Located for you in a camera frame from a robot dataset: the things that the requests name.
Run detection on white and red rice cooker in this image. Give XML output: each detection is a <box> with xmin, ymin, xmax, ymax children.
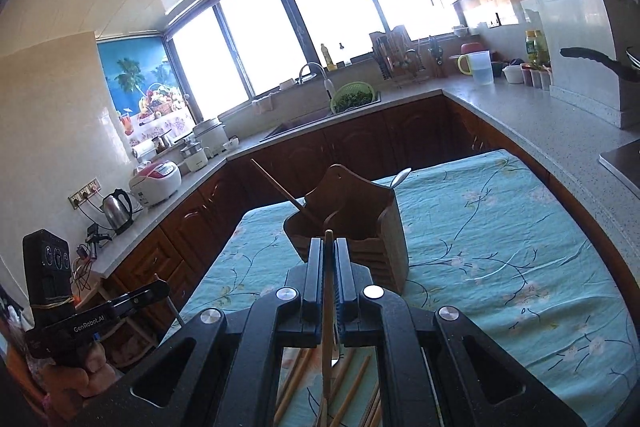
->
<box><xmin>129</xmin><ymin>160</ymin><xmax>182</xmax><ymax>208</ymax></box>

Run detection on wall power socket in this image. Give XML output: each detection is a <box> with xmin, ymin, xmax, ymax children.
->
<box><xmin>69</xmin><ymin>178</ymin><xmax>101</xmax><ymax>208</ymax></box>

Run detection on steel kitchen faucet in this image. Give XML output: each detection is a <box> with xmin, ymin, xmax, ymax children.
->
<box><xmin>298</xmin><ymin>62</ymin><xmax>336</xmax><ymax>108</ymax></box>

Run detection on kitchen window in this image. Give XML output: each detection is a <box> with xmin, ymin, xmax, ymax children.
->
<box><xmin>165</xmin><ymin>0</ymin><xmax>461</xmax><ymax>118</ymax></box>

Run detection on dark wooden lower cabinets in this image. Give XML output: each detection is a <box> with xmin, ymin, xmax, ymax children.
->
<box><xmin>100</xmin><ymin>94</ymin><xmax>506</xmax><ymax>358</ymax></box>

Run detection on person's left hand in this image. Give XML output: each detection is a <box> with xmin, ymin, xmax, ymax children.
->
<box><xmin>40</xmin><ymin>347</ymin><xmax>123</xmax><ymax>413</ymax></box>

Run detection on steel electric kettle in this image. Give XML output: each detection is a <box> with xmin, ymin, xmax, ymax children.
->
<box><xmin>101</xmin><ymin>188</ymin><xmax>135</xmax><ymax>235</ymax></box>

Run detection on small white steamer cooker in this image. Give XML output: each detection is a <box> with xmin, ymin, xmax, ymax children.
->
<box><xmin>180</xmin><ymin>142</ymin><xmax>210</xmax><ymax>172</ymax></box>

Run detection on kitchen sink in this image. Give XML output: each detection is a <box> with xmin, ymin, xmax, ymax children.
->
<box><xmin>265</xmin><ymin>104</ymin><xmax>381</xmax><ymax>142</ymax></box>

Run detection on large white cooking pot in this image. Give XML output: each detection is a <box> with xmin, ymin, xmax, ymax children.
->
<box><xmin>192</xmin><ymin>117</ymin><xmax>228</xmax><ymax>158</ymax></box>

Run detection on small black charger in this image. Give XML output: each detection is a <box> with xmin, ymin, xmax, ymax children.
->
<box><xmin>85</xmin><ymin>223</ymin><xmax>113</xmax><ymax>248</ymax></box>

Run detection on clear jug with green handle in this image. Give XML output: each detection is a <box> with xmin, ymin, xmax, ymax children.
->
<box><xmin>457</xmin><ymin>51</ymin><xmax>495</xmax><ymax>85</ymax></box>

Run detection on teal floral tablecloth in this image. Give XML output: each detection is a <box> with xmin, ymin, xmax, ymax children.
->
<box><xmin>160</xmin><ymin>149</ymin><xmax>640</xmax><ymax>427</ymax></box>

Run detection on grey kitchen countertop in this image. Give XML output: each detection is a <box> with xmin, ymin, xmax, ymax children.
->
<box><xmin>75</xmin><ymin>74</ymin><xmax>640</xmax><ymax>278</ymax></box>

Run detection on black frying pan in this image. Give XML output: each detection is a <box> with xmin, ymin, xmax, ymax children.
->
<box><xmin>559</xmin><ymin>47</ymin><xmax>640</xmax><ymax>82</ymax></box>

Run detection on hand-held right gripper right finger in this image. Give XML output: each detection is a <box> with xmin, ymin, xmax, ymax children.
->
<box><xmin>335</xmin><ymin>237</ymin><xmax>588</xmax><ymax>427</ymax></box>

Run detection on tropical fruit wall poster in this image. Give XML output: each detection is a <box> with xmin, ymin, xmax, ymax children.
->
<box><xmin>97</xmin><ymin>38</ymin><xmax>196</xmax><ymax>148</ymax></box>

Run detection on steel gas stove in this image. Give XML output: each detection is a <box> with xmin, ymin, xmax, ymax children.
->
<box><xmin>597</xmin><ymin>139</ymin><xmax>640</xmax><ymax>200</ymax></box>

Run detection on wooden chopstick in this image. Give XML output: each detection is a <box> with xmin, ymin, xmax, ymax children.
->
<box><xmin>360</xmin><ymin>382</ymin><xmax>383</xmax><ymax>427</ymax></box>
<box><xmin>321</xmin><ymin>229</ymin><xmax>335</xmax><ymax>415</ymax></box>
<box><xmin>274</xmin><ymin>349</ymin><xmax>313</xmax><ymax>427</ymax></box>
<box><xmin>330</xmin><ymin>354</ymin><xmax>372</xmax><ymax>427</ymax></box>
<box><xmin>249</xmin><ymin>158</ymin><xmax>323</xmax><ymax>230</ymax></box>

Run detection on dish drying rack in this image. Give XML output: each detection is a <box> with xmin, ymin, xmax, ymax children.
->
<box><xmin>370</xmin><ymin>26</ymin><xmax>431</xmax><ymax>85</ymax></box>

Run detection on scissors and knife holder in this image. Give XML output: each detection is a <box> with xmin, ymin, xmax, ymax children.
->
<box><xmin>427</xmin><ymin>36</ymin><xmax>446</xmax><ymax>78</ymax></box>

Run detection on green colander with vegetables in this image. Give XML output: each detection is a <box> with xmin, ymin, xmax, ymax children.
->
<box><xmin>331</xmin><ymin>82</ymin><xmax>376</xmax><ymax>114</ymax></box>

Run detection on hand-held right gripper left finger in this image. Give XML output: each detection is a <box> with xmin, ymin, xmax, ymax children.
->
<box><xmin>90</xmin><ymin>237</ymin><xmax>326</xmax><ymax>427</ymax></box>

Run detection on wooden utensil holder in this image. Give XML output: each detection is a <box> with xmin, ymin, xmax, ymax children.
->
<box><xmin>283</xmin><ymin>164</ymin><xmax>411</xmax><ymax>295</ymax></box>

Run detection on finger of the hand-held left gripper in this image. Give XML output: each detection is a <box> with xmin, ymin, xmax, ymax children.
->
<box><xmin>100</xmin><ymin>281</ymin><xmax>172</xmax><ymax>333</ymax></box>

